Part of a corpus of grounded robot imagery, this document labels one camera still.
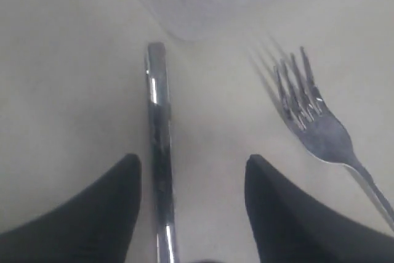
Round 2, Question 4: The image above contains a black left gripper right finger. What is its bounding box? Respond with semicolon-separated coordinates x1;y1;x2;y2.
244;154;393;262

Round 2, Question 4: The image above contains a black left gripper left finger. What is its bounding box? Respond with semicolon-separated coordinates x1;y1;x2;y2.
1;154;142;262

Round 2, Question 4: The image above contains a silver metal fork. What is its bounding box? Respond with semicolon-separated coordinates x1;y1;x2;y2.
273;46;393;229

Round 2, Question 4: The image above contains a silver table knife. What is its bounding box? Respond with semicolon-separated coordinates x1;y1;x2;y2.
145;41;180;262

